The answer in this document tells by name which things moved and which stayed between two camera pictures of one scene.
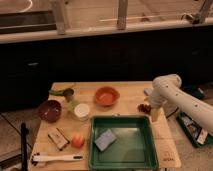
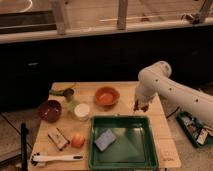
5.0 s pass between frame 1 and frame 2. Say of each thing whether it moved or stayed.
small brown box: stayed
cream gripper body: moved
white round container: stayed
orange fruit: stayed
